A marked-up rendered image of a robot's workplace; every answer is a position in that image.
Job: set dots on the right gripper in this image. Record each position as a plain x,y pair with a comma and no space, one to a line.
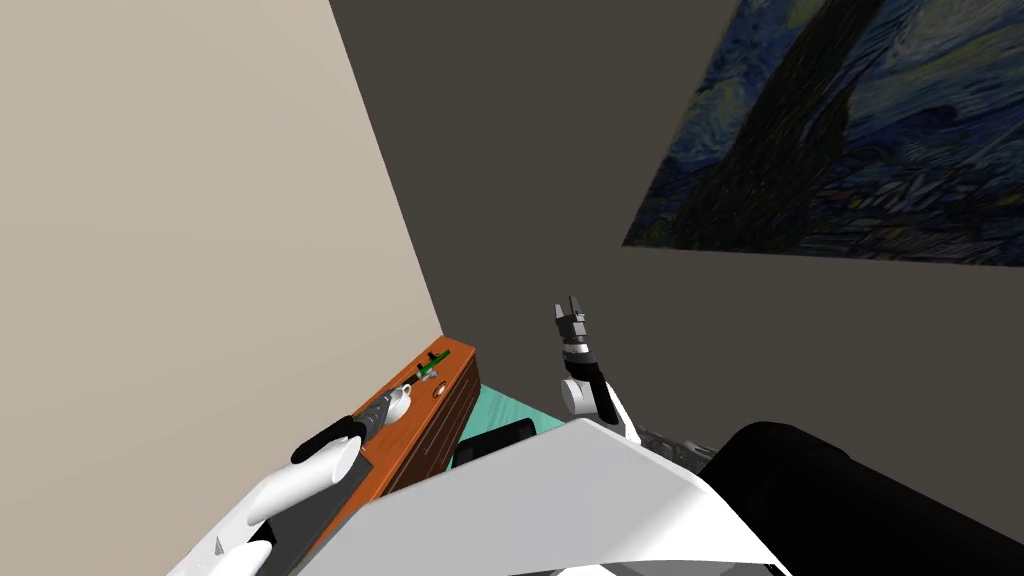
573,330

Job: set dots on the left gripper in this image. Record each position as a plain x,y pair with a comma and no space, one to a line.
374,414

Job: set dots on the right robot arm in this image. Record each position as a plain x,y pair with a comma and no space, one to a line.
864,512

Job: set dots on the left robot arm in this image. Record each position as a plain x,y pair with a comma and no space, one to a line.
300,480

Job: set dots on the white mug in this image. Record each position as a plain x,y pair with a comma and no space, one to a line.
398,405

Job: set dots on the orange wooden desk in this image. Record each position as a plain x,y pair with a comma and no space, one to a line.
384,450

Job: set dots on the green and black object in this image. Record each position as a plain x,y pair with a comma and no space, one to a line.
430,366

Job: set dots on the teal rug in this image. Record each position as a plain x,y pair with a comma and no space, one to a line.
504,408

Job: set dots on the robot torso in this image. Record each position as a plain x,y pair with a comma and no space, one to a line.
544,504

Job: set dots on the dark blue swirly painting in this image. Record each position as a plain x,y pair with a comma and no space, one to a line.
864,128

